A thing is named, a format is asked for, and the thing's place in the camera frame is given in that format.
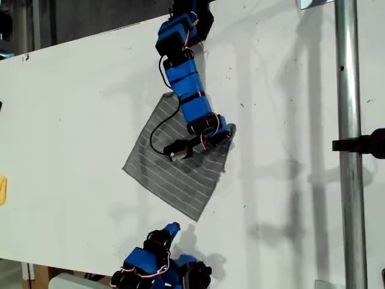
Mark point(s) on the grey striped towel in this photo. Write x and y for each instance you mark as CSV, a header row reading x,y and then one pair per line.
x,y
180,186

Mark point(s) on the white box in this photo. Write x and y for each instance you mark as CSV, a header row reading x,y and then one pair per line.
x,y
69,283

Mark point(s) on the wooden table leg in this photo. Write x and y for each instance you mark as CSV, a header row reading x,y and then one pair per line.
x,y
42,278

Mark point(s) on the black clamp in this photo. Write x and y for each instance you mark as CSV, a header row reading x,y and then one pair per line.
x,y
370,143

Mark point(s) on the yellow object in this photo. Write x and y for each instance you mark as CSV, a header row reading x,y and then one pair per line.
x,y
2,191

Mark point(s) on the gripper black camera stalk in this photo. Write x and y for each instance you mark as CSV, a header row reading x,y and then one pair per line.
x,y
195,142

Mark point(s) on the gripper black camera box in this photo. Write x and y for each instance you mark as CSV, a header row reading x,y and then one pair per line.
x,y
198,275
177,150

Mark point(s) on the steel post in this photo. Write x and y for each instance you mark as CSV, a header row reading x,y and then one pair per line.
x,y
350,150

